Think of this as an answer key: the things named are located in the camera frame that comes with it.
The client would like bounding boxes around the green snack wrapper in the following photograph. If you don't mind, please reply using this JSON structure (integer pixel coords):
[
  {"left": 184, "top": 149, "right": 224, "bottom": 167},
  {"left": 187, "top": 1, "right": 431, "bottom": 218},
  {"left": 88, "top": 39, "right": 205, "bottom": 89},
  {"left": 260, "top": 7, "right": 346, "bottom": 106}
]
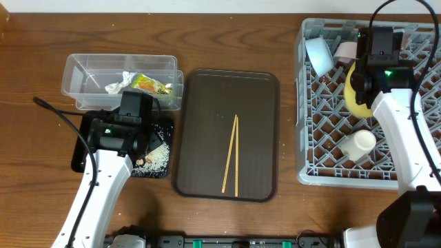
[{"left": 132, "top": 74, "right": 172, "bottom": 95}]

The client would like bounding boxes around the spilled rice pile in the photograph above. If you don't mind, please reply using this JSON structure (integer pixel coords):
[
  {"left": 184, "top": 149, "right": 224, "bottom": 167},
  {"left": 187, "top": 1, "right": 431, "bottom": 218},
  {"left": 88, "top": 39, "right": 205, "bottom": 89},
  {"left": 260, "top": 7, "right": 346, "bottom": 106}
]
[{"left": 132, "top": 123, "right": 174, "bottom": 178}]

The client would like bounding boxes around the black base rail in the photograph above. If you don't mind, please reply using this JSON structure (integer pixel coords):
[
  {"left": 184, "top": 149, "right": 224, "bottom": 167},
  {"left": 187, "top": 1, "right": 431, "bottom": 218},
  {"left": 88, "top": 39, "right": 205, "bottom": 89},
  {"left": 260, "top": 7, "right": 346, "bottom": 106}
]
[{"left": 105, "top": 225, "right": 345, "bottom": 248}]

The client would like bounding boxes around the white bowl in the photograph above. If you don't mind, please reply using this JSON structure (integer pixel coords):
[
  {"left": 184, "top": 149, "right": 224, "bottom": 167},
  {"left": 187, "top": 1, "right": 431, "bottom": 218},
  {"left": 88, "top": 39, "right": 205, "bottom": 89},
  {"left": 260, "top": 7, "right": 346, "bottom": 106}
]
[{"left": 334, "top": 41, "right": 357, "bottom": 63}]

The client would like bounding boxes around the clear plastic bin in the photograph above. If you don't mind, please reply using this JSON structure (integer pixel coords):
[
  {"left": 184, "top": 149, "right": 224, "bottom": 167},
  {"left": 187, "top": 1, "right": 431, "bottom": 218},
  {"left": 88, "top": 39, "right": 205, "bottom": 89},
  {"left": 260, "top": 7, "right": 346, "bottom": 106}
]
[{"left": 61, "top": 54, "right": 184, "bottom": 111}]

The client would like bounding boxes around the left wooden chopstick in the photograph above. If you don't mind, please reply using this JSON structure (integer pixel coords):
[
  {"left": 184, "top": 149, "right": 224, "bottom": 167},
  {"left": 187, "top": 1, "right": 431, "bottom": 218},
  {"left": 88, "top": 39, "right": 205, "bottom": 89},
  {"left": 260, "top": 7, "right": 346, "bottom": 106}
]
[{"left": 221, "top": 114, "right": 238, "bottom": 193}]

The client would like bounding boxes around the black waste tray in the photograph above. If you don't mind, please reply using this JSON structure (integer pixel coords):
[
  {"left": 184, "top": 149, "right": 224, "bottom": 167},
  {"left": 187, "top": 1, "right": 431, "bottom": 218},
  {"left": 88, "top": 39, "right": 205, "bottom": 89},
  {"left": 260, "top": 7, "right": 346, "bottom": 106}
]
[{"left": 70, "top": 110, "right": 174, "bottom": 178}]

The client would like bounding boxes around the light blue bowl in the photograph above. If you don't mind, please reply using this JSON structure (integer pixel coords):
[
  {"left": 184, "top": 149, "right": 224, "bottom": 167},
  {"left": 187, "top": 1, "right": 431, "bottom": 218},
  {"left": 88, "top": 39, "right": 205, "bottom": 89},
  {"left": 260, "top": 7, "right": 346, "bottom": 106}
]
[{"left": 305, "top": 37, "right": 334, "bottom": 76}]

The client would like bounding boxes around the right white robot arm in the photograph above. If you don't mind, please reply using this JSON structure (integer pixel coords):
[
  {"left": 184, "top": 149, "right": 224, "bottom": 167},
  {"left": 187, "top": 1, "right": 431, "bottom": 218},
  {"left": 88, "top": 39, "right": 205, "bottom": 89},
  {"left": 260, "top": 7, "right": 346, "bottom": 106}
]
[{"left": 342, "top": 60, "right": 440, "bottom": 247}]

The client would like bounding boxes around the white tissue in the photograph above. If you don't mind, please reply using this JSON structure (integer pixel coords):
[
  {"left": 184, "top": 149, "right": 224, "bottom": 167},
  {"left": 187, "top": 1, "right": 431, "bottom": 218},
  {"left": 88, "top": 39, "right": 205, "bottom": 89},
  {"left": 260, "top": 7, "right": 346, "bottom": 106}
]
[{"left": 105, "top": 71, "right": 137, "bottom": 94}]

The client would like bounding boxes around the yellow plate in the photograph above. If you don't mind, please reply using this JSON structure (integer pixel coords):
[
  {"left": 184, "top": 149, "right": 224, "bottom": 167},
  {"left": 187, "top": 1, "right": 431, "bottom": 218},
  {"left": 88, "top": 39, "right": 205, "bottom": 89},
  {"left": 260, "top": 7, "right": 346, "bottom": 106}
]
[{"left": 343, "top": 63, "right": 373, "bottom": 118}]

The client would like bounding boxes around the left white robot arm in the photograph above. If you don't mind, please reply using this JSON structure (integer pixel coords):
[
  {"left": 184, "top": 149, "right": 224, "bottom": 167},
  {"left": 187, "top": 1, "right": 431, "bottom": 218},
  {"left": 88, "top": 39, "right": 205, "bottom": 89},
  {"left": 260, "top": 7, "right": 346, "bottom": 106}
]
[{"left": 52, "top": 110, "right": 152, "bottom": 247}]

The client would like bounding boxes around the grey dishwasher rack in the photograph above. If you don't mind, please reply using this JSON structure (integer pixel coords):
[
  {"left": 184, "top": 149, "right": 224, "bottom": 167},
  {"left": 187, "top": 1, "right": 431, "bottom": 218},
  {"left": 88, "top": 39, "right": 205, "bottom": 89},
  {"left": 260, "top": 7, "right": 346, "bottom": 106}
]
[{"left": 294, "top": 18, "right": 440, "bottom": 190}]

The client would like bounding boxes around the white cup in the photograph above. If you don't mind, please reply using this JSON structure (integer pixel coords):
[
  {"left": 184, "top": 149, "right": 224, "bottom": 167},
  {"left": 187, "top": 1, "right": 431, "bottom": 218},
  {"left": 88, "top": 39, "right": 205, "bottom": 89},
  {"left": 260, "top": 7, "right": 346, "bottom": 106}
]
[{"left": 340, "top": 130, "right": 376, "bottom": 162}]

